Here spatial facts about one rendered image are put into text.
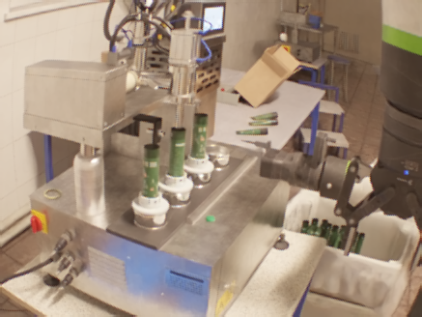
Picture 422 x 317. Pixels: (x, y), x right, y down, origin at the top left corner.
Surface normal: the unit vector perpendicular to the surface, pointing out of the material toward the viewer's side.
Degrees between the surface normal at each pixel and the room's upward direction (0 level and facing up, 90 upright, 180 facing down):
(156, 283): 90
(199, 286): 90
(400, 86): 90
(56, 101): 90
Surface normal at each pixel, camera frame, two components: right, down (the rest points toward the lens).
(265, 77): -0.39, 0.33
